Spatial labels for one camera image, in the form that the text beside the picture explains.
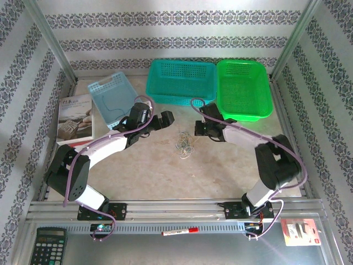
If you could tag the white marker with red cap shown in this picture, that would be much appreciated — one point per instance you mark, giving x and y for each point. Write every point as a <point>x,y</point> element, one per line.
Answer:
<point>179,231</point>

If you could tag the aluminium frame post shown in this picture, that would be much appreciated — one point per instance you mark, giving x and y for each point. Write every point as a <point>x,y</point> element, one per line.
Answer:
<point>47,38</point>
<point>295,38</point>

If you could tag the small controller circuit board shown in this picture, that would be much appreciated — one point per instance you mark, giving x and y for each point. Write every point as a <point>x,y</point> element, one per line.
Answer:
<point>102,227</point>
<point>253,226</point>

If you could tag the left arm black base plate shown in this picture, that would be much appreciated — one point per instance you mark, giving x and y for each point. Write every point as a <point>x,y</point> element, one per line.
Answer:
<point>118,211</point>

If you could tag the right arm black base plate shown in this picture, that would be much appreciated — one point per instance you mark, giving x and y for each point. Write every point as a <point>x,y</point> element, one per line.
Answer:
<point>233,211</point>

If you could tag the book with grey cover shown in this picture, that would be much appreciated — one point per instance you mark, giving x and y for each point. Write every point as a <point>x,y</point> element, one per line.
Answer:
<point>74,118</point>

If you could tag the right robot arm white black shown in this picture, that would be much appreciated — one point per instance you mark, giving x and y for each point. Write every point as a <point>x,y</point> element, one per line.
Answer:
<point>240,135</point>

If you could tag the light blue plastic basket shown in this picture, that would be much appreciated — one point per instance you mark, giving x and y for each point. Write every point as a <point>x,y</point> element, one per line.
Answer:
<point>110,88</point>

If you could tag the red booklet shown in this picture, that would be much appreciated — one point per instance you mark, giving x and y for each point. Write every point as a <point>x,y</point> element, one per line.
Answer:
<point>81,143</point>

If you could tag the aluminium side rail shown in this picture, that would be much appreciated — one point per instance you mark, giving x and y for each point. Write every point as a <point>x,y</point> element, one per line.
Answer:
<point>286,124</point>
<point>71,91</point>

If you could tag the black calculator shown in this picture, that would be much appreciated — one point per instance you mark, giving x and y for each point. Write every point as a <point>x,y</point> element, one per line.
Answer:
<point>48,248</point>

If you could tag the red packaged usb drive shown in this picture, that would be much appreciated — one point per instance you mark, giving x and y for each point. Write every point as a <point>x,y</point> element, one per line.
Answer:
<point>299,232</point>

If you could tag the teal plastic basket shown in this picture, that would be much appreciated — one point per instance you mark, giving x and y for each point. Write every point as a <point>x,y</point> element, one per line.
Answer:
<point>179,80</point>

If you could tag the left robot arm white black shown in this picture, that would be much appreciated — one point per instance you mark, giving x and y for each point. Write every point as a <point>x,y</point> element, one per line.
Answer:
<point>107,145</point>

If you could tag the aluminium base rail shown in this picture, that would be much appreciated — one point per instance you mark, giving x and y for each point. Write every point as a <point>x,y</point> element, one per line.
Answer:
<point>171,209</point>

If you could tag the green plastic basket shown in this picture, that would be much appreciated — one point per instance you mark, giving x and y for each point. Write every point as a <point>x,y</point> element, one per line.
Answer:
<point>242,91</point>

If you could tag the pile of rubber bands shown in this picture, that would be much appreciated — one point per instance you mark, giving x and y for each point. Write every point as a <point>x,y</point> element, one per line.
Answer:
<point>179,150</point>

